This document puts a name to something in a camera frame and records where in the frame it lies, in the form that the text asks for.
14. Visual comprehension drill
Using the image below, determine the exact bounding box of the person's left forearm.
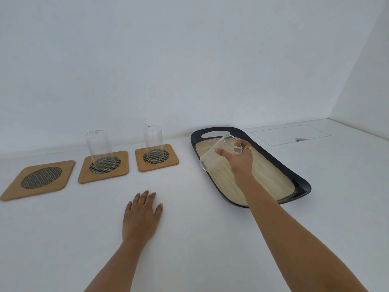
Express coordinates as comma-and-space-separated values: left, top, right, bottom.
80, 238, 148, 292

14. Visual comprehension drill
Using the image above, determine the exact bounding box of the person's left hand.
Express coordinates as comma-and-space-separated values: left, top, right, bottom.
122, 190, 164, 244

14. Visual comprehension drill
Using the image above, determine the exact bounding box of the clear drinking glass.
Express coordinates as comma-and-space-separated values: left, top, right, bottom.
199, 134, 244, 173
85, 130, 115, 171
143, 125, 165, 162

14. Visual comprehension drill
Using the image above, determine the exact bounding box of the person's right hand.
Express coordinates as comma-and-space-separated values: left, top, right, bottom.
215, 139, 254, 180

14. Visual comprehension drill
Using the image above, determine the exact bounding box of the black bamboo serving tray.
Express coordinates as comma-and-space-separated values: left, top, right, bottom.
190, 127, 312, 209

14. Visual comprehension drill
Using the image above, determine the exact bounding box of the wooden coaster with mesh centre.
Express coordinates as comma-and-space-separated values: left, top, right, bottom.
0, 160, 76, 202
135, 144, 180, 173
78, 150, 129, 185

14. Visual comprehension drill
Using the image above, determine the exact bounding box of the white table hatch cover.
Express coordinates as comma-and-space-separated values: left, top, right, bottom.
251, 125, 331, 147

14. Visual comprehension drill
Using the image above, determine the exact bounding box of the person's right forearm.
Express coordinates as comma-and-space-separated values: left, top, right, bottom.
235, 174, 370, 292

